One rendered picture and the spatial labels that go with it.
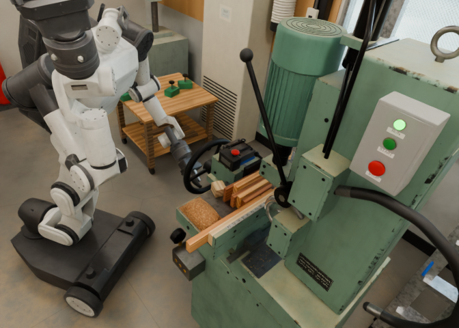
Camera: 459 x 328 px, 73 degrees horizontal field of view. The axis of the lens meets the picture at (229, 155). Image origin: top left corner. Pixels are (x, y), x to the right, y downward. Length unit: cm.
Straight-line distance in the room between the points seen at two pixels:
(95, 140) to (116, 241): 118
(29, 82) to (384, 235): 93
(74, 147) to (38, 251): 120
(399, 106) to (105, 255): 162
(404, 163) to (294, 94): 33
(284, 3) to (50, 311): 226
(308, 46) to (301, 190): 33
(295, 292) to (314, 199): 42
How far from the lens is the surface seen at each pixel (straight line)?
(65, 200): 157
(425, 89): 63
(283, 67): 80
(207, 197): 112
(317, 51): 77
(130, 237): 192
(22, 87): 96
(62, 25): 66
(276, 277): 108
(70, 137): 91
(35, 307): 206
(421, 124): 58
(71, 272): 189
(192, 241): 94
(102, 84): 73
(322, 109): 78
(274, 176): 103
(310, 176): 70
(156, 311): 189
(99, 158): 82
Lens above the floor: 171
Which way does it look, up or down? 38 degrees down
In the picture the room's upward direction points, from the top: 7 degrees clockwise
